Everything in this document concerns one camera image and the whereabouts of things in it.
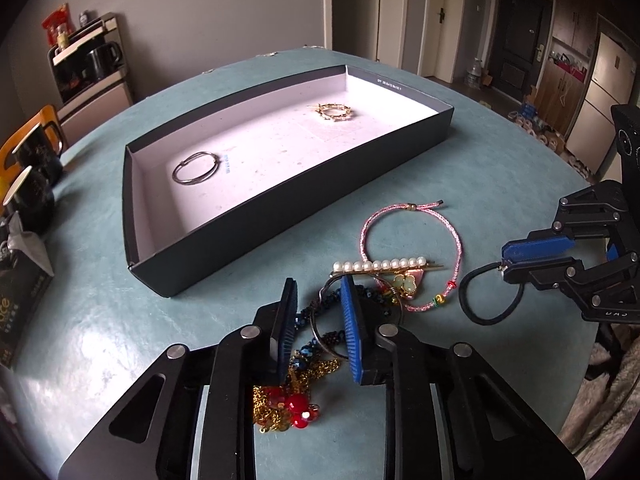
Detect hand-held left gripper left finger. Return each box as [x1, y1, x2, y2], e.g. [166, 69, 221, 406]
[57, 276, 301, 480]

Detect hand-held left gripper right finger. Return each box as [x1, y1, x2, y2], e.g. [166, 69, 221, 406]
[339, 275, 587, 480]

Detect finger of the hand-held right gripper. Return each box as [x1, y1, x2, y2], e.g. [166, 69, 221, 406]
[501, 252, 640, 323]
[501, 179, 632, 262]

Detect dark blue bead necklace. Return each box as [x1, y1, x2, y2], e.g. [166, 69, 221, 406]
[291, 284, 397, 362]

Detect silver ring bangle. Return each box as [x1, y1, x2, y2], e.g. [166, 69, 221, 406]
[311, 276, 407, 361]

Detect black hair tie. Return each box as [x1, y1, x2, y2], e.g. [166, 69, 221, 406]
[458, 260, 527, 326]

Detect dark box with white inside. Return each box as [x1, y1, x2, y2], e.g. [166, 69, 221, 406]
[121, 64, 456, 299]

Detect refrigerator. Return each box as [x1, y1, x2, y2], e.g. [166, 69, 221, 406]
[564, 29, 639, 177]

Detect pearl hair clip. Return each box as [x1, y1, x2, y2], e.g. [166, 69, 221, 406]
[332, 257, 444, 276]

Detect row of shoes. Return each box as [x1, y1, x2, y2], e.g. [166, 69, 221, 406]
[507, 95, 593, 178]

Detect fluffy beige blanket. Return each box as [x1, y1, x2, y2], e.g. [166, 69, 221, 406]
[559, 321, 640, 467]

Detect dark entrance door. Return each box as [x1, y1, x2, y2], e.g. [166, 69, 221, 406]
[486, 0, 555, 107]

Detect thin silver bangle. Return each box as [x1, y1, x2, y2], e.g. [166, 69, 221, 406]
[172, 151, 221, 186]

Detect white door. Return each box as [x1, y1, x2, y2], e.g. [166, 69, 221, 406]
[419, 0, 467, 82]

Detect black tissue box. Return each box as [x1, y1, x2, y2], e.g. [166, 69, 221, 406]
[0, 210, 56, 372]

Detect black mug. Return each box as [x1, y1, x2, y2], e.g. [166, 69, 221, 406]
[11, 122, 67, 187]
[1, 166, 57, 234]

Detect tea cabinet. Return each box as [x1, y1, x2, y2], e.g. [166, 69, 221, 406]
[47, 12, 136, 147]

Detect black kettle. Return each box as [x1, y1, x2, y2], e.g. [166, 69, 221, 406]
[84, 40, 124, 81]

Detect orange chair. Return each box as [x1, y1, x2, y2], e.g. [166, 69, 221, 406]
[0, 104, 63, 173]

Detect red packet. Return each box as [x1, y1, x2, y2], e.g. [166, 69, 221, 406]
[41, 3, 76, 47]

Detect green clover charm bracelet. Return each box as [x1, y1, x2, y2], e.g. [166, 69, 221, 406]
[384, 270, 427, 302]

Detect gold chain with red beads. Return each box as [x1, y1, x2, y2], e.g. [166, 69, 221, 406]
[250, 344, 347, 434]

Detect wooden wall cabinet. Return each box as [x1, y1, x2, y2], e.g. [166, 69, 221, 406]
[531, 0, 602, 137]

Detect pink cord bracelet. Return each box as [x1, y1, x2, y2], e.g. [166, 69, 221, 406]
[359, 199, 461, 314]

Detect gold chain link bracelet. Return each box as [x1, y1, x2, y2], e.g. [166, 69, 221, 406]
[307, 101, 354, 122]

